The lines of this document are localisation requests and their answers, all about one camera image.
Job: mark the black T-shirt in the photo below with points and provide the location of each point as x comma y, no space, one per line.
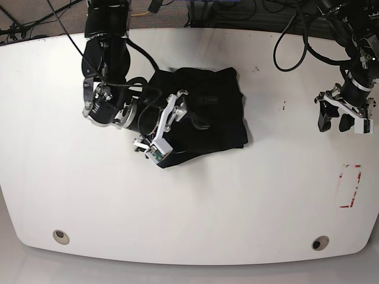
214,97

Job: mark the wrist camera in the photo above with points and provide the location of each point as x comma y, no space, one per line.
158,151
363,126

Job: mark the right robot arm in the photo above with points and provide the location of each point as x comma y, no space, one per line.
106,62

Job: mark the left table grommet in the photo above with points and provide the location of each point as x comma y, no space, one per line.
61,237

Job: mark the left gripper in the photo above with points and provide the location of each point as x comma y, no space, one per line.
347,102

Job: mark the right table grommet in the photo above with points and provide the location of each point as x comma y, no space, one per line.
320,243

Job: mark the table grommet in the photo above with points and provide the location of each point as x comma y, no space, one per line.
320,243
61,237

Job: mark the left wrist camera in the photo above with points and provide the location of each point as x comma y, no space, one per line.
363,126

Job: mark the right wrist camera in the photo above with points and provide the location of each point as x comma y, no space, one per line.
158,151

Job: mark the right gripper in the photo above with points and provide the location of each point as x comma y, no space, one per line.
139,117

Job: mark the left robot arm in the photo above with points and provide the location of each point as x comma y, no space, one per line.
354,26

